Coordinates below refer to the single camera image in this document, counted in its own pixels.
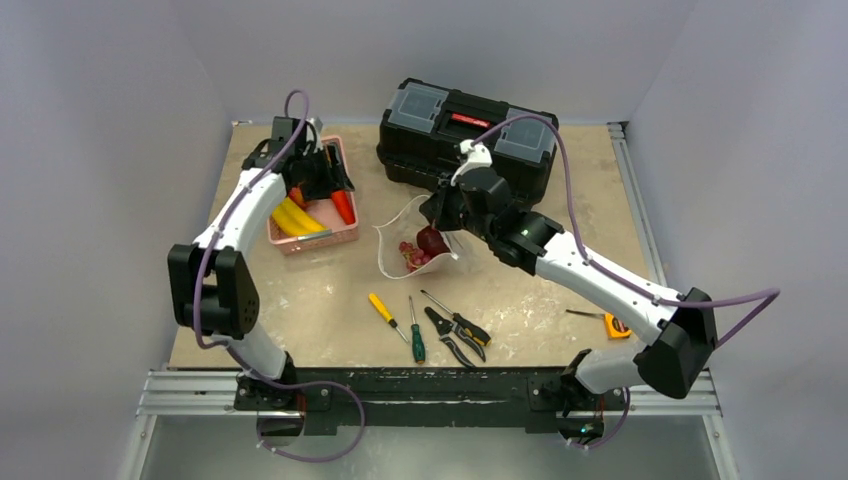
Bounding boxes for orange toy carrot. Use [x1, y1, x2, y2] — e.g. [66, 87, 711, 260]
[330, 190, 356, 225]

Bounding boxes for red toy pomegranate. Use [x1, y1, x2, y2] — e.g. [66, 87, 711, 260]
[416, 226, 451, 259]

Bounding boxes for yellow toy banana lower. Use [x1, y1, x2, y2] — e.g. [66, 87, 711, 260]
[271, 205, 310, 237]

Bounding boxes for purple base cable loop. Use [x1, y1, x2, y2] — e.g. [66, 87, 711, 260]
[255, 381, 370, 466]

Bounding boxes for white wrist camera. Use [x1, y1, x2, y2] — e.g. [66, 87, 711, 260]
[306, 117, 323, 152]
[450, 139, 493, 186]

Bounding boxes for black plastic toolbox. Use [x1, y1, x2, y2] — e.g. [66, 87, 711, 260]
[376, 78, 557, 206]

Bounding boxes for purple toy grapes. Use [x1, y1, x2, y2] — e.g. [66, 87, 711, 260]
[398, 241, 432, 273]

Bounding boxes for green handled screwdriver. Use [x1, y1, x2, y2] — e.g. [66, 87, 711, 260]
[408, 296, 426, 365]

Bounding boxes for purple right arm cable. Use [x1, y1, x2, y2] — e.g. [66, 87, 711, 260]
[471, 113, 783, 350]

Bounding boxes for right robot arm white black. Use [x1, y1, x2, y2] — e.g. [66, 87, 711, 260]
[419, 168, 717, 407]

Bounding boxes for yellow toy banana upper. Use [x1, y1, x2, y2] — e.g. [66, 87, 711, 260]
[281, 197, 326, 233]

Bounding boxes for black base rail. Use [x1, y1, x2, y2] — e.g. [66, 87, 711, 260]
[234, 366, 625, 440]

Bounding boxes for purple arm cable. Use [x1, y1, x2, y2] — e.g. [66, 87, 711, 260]
[471, 113, 783, 350]
[192, 88, 313, 390]

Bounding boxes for yellow tape measure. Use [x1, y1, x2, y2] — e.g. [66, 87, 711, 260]
[566, 309, 632, 340]

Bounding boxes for yellow handled screwdriver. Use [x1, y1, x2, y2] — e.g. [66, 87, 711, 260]
[368, 293, 409, 344]

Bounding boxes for clear zip top bag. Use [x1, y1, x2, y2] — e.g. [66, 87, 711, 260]
[375, 195, 482, 280]

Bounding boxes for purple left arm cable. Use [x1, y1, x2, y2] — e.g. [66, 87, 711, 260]
[192, 88, 313, 390]

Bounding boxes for black orange screwdriver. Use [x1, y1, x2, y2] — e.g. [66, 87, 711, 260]
[420, 289, 491, 347]

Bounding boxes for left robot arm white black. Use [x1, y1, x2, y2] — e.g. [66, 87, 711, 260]
[167, 117, 323, 409]

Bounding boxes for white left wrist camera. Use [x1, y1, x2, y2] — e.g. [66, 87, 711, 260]
[306, 117, 323, 152]

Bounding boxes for yellow toy banana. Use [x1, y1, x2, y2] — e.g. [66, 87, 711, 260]
[271, 205, 310, 237]
[281, 197, 326, 233]

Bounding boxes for pink plastic basket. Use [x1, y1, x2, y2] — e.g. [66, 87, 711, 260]
[267, 135, 359, 255]

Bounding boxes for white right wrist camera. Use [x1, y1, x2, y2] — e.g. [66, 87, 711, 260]
[450, 139, 493, 186]

